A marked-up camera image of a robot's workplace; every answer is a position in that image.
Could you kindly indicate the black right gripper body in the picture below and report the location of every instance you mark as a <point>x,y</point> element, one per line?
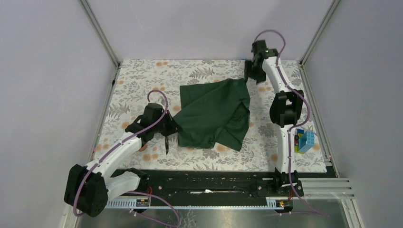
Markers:
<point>253,71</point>

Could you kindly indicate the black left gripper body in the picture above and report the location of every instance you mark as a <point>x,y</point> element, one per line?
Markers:
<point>158,128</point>

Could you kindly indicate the dark green cloth napkin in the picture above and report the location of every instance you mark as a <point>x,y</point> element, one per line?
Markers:
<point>214,113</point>

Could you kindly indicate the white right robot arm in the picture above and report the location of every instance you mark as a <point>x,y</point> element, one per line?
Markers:
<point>285,112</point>

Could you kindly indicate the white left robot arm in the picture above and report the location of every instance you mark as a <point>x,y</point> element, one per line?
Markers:
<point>91,186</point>

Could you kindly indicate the black table knife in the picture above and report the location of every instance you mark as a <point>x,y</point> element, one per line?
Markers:
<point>166,145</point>

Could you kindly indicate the floral patterned table mat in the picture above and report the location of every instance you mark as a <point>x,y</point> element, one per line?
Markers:
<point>158,81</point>

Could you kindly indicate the copper spoon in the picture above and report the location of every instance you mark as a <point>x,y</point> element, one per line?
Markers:
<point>143,148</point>

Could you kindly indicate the colourful toy block stack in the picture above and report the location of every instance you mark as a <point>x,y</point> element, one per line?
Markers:
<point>303,141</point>

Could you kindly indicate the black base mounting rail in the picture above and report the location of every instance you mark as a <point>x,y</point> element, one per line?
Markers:
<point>216,188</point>

